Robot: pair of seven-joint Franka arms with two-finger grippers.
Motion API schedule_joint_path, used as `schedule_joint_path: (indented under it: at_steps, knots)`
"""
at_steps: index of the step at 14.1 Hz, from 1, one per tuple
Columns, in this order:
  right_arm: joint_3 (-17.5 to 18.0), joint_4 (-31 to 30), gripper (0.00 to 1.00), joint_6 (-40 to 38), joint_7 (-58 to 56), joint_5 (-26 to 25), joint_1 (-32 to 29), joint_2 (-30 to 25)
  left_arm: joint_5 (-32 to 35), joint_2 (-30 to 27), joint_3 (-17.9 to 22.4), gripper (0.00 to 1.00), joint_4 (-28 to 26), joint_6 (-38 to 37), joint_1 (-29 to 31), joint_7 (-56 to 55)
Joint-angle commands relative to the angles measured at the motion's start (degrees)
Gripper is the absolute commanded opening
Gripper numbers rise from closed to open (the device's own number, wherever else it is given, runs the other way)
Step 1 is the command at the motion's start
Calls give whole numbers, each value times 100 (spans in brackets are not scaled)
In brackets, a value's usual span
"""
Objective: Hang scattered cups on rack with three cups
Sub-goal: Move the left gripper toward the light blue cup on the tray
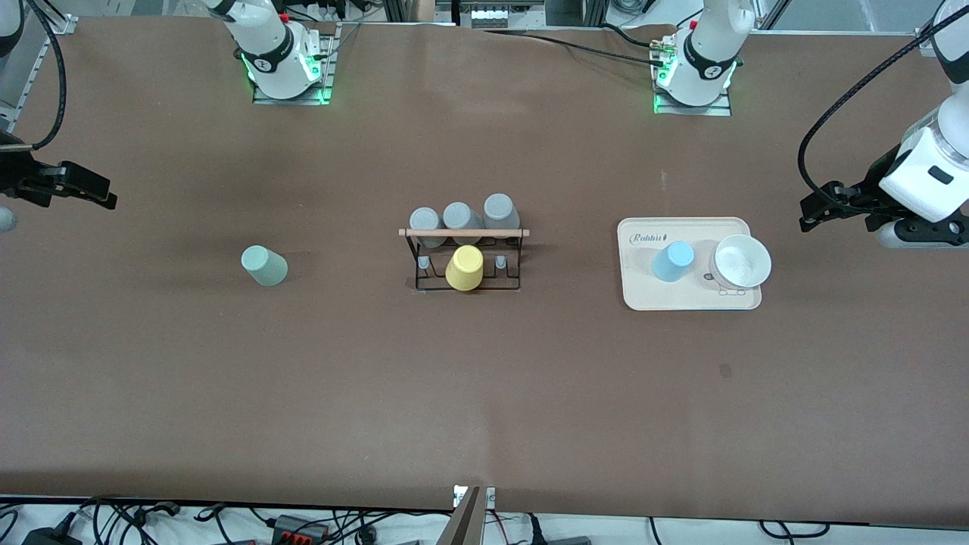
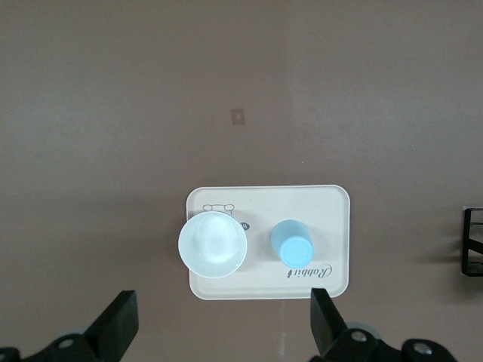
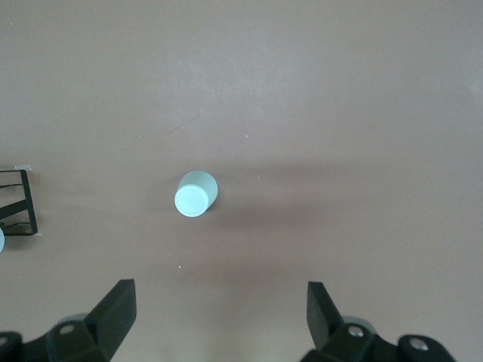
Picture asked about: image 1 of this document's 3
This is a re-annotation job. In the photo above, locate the black red connector block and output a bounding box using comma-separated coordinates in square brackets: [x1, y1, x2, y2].
[271, 515, 331, 543]

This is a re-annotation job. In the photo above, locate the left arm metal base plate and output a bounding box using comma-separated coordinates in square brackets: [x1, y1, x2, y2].
[653, 34, 734, 117]

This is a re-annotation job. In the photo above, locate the white bowl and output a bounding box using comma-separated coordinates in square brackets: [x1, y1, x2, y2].
[709, 234, 773, 291]

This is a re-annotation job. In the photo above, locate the grey cup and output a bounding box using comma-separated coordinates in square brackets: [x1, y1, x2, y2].
[442, 201, 485, 244]
[409, 207, 446, 249]
[483, 194, 522, 239]

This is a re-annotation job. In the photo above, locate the beige rabbit print tray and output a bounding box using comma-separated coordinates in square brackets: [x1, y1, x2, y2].
[617, 217, 762, 312]

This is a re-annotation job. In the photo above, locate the grey power strip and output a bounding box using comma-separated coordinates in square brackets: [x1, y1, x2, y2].
[469, 6, 546, 30]

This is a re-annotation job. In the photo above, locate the light blue cup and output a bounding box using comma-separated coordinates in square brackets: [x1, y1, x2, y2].
[651, 241, 696, 283]

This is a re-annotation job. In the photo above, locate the grey camera stand post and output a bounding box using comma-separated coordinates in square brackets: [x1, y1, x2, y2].
[438, 487, 497, 545]

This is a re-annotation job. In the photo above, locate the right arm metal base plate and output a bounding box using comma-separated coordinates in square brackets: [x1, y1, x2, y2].
[252, 23, 335, 105]

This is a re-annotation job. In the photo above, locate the mint green cup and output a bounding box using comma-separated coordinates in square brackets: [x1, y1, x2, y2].
[241, 245, 289, 288]

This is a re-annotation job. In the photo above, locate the aluminium frame rail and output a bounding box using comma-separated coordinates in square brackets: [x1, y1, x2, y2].
[0, 15, 78, 133]

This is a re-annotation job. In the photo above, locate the black power adapter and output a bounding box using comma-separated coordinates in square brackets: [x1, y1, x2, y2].
[21, 525, 80, 545]

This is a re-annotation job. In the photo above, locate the black cable across table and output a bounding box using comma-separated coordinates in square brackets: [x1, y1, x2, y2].
[484, 23, 675, 67]

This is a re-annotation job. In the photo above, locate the yellow cup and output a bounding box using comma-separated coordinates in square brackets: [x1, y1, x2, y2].
[445, 244, 485, 291]

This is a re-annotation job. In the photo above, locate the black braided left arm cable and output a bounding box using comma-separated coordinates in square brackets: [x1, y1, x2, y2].
[797, 4, 969, 216]

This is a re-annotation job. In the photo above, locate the black wire cup rack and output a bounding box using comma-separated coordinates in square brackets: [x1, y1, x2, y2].
[399, 227, 531, 293]

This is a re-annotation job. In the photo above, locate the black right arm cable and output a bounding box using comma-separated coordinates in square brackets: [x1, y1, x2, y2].
[21, 0, 67, 152]

